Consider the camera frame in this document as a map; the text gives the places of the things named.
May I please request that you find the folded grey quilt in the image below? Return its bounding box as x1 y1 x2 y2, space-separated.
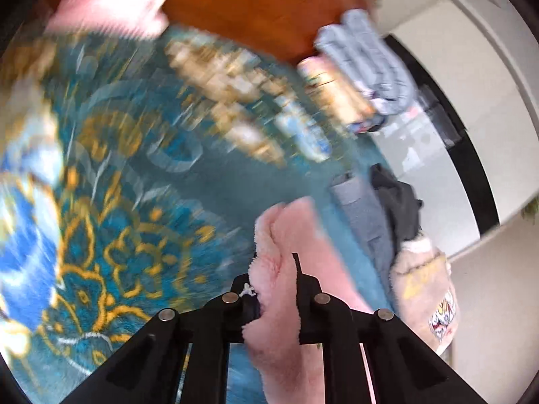
315 8 415 116

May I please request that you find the white wardrobe with black band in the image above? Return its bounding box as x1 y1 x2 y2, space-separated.
366 0 539 262

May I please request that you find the folded yellow floral blanket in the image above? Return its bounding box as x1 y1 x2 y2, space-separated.
297 56 386 133

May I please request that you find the teal floral bedspread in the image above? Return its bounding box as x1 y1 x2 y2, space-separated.
0 25 397 404

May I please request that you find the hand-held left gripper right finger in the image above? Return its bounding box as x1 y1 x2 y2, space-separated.
292 252 485 404

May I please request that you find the pink textured pillow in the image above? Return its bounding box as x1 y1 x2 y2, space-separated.
44 0 171 40

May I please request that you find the green plant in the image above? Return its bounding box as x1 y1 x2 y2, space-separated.
520 196 539 224

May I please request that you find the grey sweatshirt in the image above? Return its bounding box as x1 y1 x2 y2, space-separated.
328 172 399 299

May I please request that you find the dark grey hoodie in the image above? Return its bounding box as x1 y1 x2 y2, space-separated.
368 163 424 257

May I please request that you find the pink fleece garment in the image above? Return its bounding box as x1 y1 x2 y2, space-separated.
242 197 380 404

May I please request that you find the cream fleece garment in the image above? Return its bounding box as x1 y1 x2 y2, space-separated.
389 236 461 356

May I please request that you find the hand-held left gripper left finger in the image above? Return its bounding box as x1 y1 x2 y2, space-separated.
63 273 264 404

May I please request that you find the wooden headboard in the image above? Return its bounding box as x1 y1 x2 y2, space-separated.
42 0 380 66

